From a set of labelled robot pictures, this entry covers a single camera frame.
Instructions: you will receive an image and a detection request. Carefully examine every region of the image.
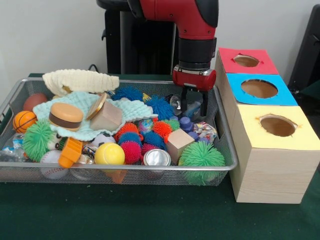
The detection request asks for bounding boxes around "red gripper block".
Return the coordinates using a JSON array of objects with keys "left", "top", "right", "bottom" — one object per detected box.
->
[{"left": 171, "top": 64, "right": 217, "bottom": 117}]

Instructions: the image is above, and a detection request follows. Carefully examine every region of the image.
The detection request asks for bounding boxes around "clear plastic bottle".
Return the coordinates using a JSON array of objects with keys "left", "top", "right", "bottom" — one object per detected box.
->
[{"left": 186, "top": 99, "right": 204, "bottom": 119}]

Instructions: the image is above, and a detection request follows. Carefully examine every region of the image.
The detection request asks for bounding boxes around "crushed red soda can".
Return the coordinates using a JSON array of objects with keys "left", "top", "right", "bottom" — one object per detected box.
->
[{"left": 169, "top": 94, "right": 183, "bottom": 111}]

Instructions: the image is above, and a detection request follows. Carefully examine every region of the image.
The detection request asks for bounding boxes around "cream waffle cloth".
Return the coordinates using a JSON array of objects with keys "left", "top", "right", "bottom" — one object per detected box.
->
[{"left": 42, "top": 68, "right": 120, "bottom": 98}]

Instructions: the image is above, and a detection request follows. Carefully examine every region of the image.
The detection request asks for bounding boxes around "wooden box with three holes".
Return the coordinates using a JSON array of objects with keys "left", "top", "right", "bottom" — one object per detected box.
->
[{"left": 214, "top": 47, "right": 320, "bottom": 205}]

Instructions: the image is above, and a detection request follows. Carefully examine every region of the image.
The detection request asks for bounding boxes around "crumpled printed paper ball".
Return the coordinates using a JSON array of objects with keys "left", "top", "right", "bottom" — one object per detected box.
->
[{"left": 192, "top": 121, "right": 218, "bottom": 144}]

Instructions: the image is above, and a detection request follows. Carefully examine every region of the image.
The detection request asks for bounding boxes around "large green spiky ball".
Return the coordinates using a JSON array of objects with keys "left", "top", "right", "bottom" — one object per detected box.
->
[{"left": 177, "top": 142, "right": 226, "bottom": 186}]

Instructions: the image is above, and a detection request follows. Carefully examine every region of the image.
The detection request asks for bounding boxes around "plain wooden block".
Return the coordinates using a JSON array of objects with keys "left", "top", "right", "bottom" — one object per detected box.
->
[{"left": 89, "top": 100, "right": 124, "bottom": 133}]

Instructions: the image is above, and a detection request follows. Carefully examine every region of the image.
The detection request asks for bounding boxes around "yellow ball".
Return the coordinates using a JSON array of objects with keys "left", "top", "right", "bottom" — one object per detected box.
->
[{"left": 94, "top": 142, "right": 126, "bottom": 166}]

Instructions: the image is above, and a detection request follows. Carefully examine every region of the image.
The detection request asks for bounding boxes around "light teal waffle cloth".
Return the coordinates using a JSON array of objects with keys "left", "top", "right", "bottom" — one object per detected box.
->
[{"left": 32, "top": 91, "right": 160, "bottom": 140}]

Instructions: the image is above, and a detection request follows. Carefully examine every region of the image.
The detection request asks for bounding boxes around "dark green tablecloth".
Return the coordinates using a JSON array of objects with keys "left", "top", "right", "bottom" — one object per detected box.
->
[{"left": 0, "top": 72, "right": 320, "bottom": 240}]

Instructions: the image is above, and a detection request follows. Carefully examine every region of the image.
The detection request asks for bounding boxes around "black chair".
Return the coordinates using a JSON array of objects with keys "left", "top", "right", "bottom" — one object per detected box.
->
[{"left": 287, "top": 4, "right": 320, "bottom": 101}]

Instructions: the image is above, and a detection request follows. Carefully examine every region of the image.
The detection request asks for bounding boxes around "toy hamburger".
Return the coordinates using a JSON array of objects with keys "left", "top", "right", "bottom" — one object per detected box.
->
[{"left": 48, "top": 102, "right": 85, "bottom": 133}]

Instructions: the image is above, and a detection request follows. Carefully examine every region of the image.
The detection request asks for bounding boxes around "orange plastic toy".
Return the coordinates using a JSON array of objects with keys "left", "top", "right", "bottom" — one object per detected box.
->
[{"left": 57, "top": 138, "right": 83, "bottom": 170}]

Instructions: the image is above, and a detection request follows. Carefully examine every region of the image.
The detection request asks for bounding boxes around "small brown football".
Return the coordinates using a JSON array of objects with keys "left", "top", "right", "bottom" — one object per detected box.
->
[{"left": 23, "top": 93, "right": 49, "bottom": 112}]

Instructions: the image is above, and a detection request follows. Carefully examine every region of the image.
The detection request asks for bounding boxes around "small orange basketball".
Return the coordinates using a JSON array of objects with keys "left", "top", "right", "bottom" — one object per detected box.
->
[{"left": 12, "top": 110, "right": 38, "bottom": 134}]

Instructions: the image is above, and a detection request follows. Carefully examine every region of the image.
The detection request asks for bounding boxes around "shallow wire mesh bin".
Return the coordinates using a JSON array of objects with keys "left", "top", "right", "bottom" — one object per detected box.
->
[{"left": 0, "top": 77, "right": 238, "bottom": 189}]

